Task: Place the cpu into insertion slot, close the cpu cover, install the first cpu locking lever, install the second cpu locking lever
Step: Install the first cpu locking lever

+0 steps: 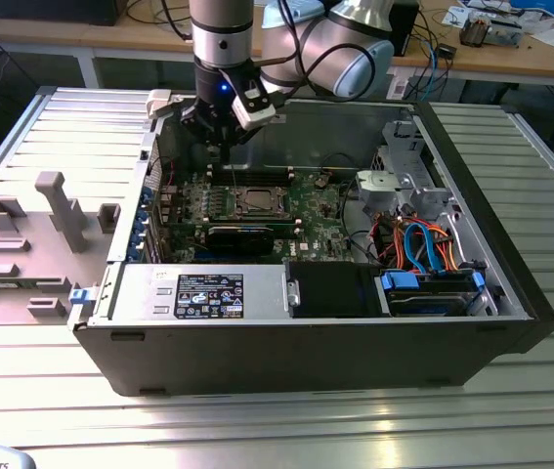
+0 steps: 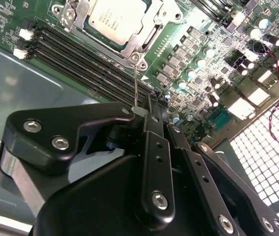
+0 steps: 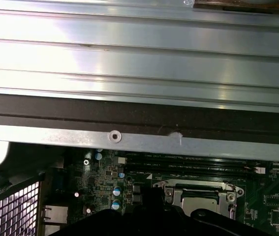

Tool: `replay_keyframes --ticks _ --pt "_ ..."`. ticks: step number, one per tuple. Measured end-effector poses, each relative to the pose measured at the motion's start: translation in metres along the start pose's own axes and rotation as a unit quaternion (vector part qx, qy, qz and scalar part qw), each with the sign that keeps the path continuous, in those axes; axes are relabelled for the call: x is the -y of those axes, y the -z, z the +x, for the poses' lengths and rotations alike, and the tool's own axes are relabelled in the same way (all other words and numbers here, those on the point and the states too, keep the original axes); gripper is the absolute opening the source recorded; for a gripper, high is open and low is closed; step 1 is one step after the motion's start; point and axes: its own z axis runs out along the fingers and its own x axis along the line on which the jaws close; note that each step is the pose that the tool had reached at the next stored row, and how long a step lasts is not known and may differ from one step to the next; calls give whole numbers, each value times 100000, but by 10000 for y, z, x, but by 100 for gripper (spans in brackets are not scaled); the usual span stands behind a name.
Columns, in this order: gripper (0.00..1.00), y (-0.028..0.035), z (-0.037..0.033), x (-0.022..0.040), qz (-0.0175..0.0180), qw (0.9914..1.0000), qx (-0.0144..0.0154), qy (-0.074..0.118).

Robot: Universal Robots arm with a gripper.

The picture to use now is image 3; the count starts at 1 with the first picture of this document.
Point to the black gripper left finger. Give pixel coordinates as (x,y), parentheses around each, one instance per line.
(119,223)

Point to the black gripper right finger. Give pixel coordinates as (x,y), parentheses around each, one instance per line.
(178,223)

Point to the metal socket cover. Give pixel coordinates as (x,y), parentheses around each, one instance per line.
(221,196)

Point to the CPU socket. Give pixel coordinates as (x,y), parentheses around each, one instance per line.
(159,184)

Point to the black RAM slot white clips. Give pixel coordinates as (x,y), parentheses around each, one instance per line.
(178,164)

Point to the silver rear port block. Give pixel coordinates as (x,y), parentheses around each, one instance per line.
(55,214)
(52,230)

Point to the green motherboard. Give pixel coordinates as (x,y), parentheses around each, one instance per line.
(264,191)

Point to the black PC case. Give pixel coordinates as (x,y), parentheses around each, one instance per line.
(129,115)

